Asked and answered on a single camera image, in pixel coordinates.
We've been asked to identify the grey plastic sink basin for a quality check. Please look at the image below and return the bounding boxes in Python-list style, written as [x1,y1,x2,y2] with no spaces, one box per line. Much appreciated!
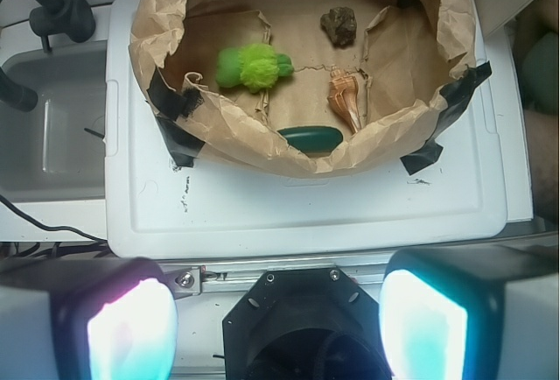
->
[1,41,107,202]

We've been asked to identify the black tape strip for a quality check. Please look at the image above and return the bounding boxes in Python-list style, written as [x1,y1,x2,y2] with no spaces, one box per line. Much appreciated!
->
[401,61,492,175]
[147,69,205,168]

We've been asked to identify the black tape strip right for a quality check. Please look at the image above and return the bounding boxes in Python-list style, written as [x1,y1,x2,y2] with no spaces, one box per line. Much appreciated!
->
[401,61,492,175]

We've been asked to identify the glowing gripper left finger pad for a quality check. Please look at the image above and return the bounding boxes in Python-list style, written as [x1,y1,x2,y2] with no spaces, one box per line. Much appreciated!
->
[1,258,178,379]

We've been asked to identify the black cable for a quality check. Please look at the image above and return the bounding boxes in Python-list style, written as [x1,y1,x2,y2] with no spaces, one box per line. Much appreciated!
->
[0,194,108,243]

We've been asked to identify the orange spiral seashell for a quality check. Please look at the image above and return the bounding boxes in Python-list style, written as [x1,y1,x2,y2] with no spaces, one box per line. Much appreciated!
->
[327,67,361,134]

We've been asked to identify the brown paper bag tray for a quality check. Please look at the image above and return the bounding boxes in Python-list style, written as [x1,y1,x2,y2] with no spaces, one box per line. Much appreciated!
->
[129,0,479,179]

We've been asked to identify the black octagonal mount plate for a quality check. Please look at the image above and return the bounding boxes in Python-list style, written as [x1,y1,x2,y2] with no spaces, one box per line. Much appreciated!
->
[222,270,392,379]

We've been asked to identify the dark green oval stone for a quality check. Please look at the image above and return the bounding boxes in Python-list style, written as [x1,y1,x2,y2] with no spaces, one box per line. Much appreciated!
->
[278,126,343,154]

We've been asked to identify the black tape strip left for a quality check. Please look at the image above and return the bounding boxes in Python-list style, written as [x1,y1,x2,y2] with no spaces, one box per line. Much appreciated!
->
[147,69,205,168]

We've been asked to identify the white plastic cooler lid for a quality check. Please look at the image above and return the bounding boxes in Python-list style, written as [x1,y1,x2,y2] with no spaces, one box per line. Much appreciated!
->
[105,0,508,259]

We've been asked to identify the glowing gripper right finger pad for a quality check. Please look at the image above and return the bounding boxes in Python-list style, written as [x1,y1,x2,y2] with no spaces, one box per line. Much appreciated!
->
[379,246,559,379]

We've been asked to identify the brown rock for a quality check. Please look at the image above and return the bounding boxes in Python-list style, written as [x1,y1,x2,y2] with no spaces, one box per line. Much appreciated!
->
[319,7,357,47]

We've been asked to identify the aluminium rail with bracket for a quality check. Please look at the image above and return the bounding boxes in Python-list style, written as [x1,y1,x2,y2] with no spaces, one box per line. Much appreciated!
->
[158,250,394,299]

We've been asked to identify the green fuzzy plush toy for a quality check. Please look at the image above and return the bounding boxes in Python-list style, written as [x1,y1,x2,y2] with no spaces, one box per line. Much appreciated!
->
[215,43,294,93]

